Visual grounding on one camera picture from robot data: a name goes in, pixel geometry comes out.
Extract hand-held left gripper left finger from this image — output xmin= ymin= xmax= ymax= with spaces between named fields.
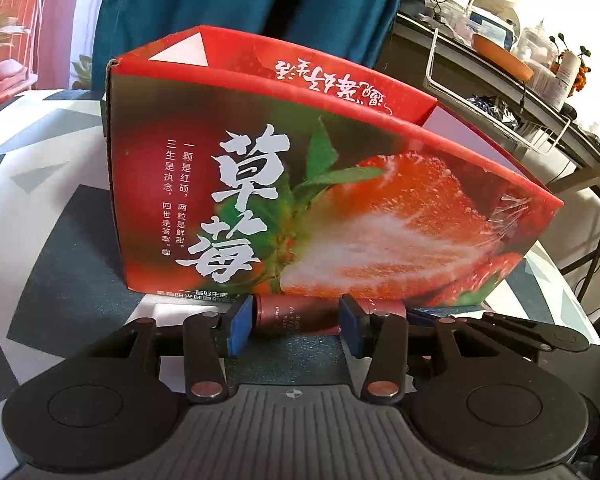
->
xmin=85 ymin=295 xmax=255 ymax=405

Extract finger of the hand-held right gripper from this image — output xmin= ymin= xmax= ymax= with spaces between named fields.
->
xmin=409 ymin=308 xmax=552 ymax=362

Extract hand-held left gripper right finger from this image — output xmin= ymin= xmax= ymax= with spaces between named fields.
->
xmin=338 ymin=293 xmax=487 ymax=405

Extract maroon cosmetic bottle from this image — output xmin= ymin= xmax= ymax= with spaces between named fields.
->
xmin=250 ymin=293 xmax=409 ymax=337

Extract red strawberry print cardboard box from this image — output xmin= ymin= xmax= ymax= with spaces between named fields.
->
xmin=103 ymin=23 xmax=565 ymax=309

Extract grey desk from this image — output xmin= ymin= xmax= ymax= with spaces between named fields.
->
xmin=374 ymin=9 xmax=600 ymax=312

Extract dark snack packets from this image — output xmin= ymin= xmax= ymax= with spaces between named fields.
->
xmin=467 ymin=94 xmax=519 ymax=127

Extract orange flower arrangement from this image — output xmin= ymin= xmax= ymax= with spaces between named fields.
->
xmin=550 ymin=32 xmax=594 ymax=99

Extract orange bowl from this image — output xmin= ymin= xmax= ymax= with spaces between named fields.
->
xmin=472 ymin=33 xmax=536 ymax=82

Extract clear glass jar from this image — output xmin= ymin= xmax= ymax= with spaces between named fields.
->
xmin=517 ymin=19 xmax=557 ymax=67

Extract blue and white box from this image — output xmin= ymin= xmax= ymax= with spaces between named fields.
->
xmin=472 ymin=7 xmax=514 ymax=47

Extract white wire basket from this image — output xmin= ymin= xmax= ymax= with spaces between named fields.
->
xmin=424 ymin=27 xmax=574 ymax=157

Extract pink wire chair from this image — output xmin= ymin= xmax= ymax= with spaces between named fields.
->
xmin=0 ymin=0 xmax=117 ymax=112

